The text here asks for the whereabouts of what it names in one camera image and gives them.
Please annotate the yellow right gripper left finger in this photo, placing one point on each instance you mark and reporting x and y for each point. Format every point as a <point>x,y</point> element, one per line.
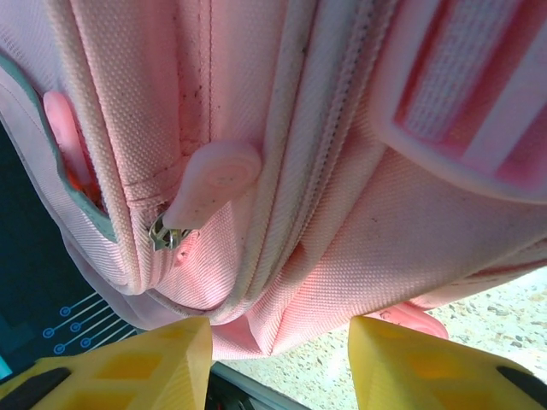
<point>141,371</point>

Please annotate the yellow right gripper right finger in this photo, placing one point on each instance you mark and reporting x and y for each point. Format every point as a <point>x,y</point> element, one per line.
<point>427,376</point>

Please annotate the pink student backpack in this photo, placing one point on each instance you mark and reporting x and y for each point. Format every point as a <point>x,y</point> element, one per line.
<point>342,213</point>

